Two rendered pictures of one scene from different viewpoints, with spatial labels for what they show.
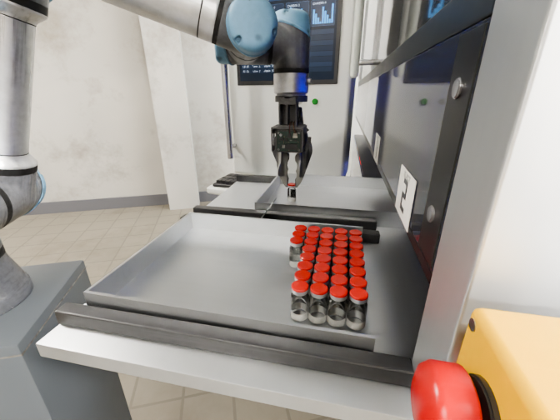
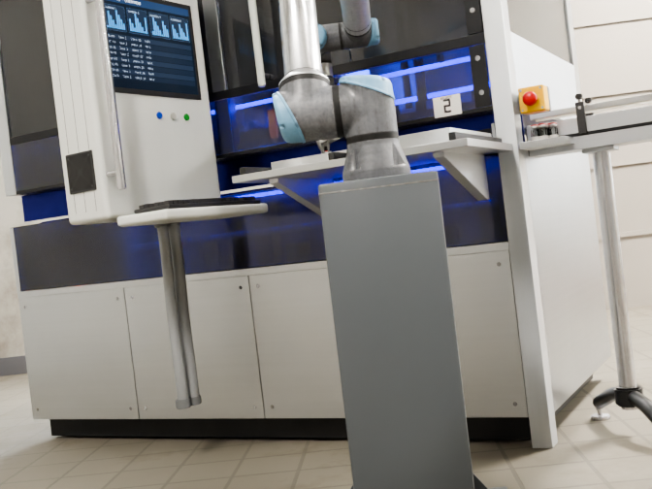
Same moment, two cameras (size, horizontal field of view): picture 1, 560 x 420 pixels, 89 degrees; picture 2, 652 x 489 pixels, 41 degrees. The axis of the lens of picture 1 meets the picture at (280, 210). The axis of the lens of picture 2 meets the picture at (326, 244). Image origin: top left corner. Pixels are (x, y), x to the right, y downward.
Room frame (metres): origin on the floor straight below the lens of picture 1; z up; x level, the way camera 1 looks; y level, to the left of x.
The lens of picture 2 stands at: (0.01, 2.42, 0.68)
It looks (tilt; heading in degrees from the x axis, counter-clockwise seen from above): 1 degrees down; 286
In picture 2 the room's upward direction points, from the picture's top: 7 degrees counter-clockwise
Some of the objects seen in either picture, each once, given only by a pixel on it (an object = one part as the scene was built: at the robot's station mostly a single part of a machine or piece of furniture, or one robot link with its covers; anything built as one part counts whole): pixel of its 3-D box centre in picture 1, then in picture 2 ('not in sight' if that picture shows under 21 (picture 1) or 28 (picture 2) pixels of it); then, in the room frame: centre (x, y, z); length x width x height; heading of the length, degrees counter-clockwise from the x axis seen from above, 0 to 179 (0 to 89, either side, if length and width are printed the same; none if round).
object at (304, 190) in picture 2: not in sight; (305, 200); (0.78, -0.08, 0.79); 0.34 x 0.03 x 0.13; 78
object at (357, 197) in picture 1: (333, 195); (337, 163); (0.68, -0.14, 0.90); 0.34 x 0.26 x 0.04; 78
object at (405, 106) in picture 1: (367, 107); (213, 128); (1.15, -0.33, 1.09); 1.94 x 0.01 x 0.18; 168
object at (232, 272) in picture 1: (250, 262); (427, 144); (0.37, 0.05, 0.90); 0.34 x 0.26 x 0.04; 78
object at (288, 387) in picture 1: (296, 232); (378, 163); (0.53, -0.03, 0.87); 0.70 x 0.48 x 0.02; 168
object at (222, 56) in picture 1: (242, 42); (319, 39); (0.64, 0.07, 1.23); 0.11 x 0.11 x 0.08; 12
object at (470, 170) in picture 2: not in sight; (463, 178); (0.29, 0.03, 0.79); 0.34 x 0.03 x 0.13; 78
